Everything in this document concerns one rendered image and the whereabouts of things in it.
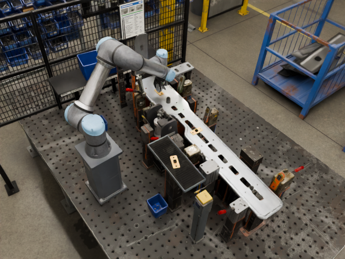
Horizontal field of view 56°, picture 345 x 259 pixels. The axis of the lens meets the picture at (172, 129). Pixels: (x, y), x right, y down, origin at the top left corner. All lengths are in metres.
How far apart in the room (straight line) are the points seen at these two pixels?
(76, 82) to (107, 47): 0.80
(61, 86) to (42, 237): 1.26
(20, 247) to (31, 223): 0.21
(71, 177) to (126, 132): 0.55
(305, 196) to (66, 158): 1.69
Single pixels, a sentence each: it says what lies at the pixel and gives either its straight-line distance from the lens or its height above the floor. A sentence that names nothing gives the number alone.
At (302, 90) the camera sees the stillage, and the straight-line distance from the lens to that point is 4.11.
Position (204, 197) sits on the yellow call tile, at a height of 1.16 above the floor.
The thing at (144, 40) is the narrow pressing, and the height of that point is 1.29.
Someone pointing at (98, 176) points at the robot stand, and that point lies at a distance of 1.98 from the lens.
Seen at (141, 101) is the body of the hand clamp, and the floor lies 1.01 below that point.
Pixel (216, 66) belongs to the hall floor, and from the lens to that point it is 4.45.
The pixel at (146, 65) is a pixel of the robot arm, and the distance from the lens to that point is 1.82.
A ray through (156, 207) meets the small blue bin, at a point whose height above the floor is 0.70.
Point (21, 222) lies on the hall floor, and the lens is 3.11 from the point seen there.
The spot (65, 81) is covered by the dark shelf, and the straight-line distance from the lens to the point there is 2.55.
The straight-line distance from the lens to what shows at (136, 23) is 2.72.
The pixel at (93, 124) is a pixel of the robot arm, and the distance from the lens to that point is 1.76.
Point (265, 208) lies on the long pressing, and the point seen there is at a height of 1.00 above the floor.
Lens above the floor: 2.57
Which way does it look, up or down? 47 degrees down
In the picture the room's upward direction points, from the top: 3 degrees clockwise
